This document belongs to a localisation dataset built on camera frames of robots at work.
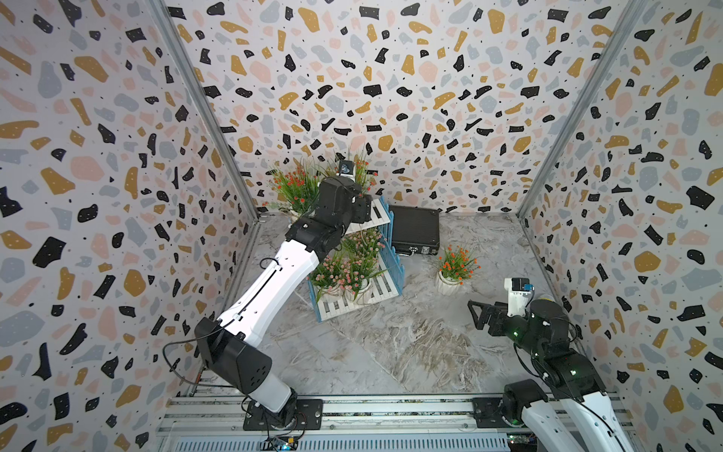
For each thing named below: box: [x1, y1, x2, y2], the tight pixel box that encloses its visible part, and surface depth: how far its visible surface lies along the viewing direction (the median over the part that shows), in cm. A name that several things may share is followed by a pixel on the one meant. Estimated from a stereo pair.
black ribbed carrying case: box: [389, 204, 440, 257], surface depth 111 cm
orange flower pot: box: [436, 243, 483, 296], surface depth 94 cm
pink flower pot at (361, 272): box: [338, 259, 388, 306], surface depth 87 cm
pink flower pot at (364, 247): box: [340, 228, 387, 270], surface depth 89 cm
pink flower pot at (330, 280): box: [306, 255, 354, 303], surface depth 85 cm
